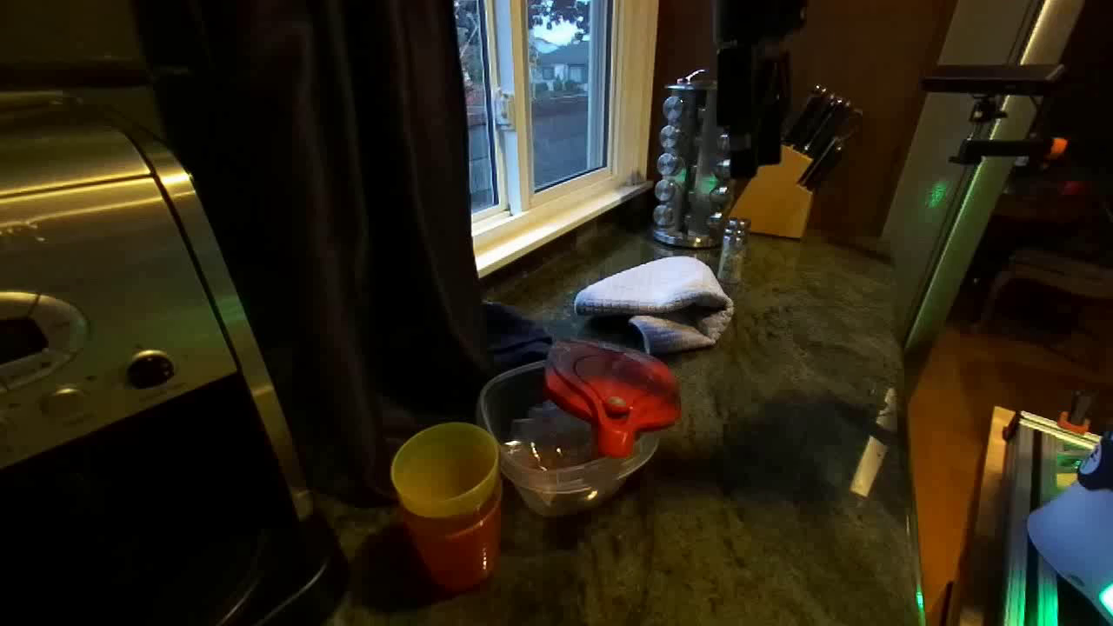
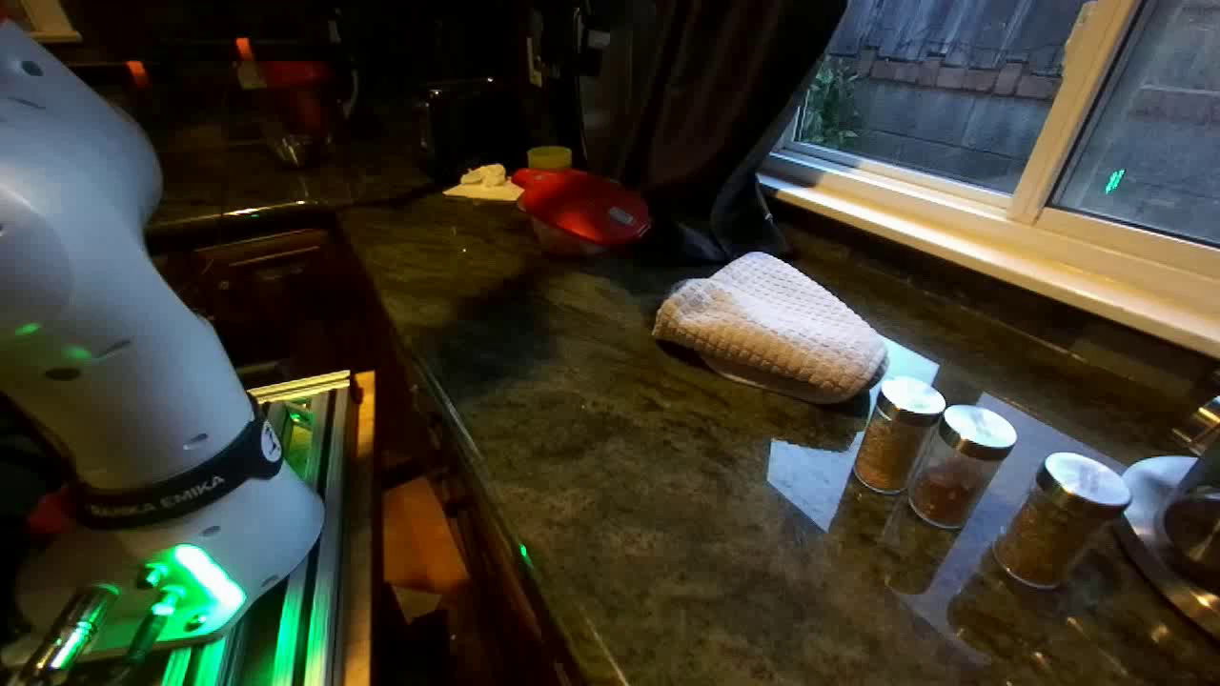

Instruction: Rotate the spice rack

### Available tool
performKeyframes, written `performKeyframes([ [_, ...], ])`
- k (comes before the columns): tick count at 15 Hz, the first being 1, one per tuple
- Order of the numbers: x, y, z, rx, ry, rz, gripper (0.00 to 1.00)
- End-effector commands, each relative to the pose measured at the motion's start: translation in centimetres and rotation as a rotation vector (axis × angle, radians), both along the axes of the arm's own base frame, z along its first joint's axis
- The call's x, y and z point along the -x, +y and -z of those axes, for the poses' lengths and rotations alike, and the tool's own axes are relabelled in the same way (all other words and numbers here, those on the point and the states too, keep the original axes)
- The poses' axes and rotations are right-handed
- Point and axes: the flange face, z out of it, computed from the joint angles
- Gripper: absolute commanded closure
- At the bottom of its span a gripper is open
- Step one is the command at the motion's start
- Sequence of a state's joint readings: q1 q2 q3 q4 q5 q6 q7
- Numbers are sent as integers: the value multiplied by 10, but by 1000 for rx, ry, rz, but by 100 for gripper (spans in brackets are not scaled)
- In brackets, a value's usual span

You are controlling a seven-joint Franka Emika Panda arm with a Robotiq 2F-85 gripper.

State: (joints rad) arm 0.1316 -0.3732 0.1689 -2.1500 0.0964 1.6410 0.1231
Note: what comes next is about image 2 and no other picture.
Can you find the aluminium extrusion mounting frame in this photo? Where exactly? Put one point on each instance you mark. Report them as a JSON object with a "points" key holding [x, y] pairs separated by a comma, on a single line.
{"points": [[327, 536]]}

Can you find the round metal spice rack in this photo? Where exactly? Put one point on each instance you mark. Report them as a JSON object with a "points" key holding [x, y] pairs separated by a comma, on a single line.
{"points": [[1185, 518]]}

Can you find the small yellow-green cup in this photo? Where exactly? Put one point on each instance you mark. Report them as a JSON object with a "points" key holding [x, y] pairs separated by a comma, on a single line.
{"points": [[551, 156]]}

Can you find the container with red lid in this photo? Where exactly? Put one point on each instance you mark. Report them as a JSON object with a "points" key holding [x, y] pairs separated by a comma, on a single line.
{"points": [[588, 207]]}

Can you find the white window frame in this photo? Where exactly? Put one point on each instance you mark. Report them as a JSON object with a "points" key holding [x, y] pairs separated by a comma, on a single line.
{"points": [[1069, 243]]}

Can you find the white waffle dish cloth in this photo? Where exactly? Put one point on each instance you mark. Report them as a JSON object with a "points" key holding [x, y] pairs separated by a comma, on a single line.
{"points": [[777, 325]]}

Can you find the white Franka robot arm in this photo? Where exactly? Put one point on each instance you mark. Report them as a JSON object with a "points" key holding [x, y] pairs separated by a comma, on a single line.
{"points": [[89, 329]]}

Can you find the dark curtain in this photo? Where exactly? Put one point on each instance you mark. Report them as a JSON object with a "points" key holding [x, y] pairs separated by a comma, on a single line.
{"points": [[693, 99]]}

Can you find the spice jar with metal lid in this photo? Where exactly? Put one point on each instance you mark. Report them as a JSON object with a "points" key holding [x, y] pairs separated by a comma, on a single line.
{"points": [[1059, 518], [960, 468], [896, 433]]}

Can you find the crumpled white cloth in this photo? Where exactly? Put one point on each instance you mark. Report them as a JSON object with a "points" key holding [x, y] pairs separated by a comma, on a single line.
{"points": [[486, 186]]}

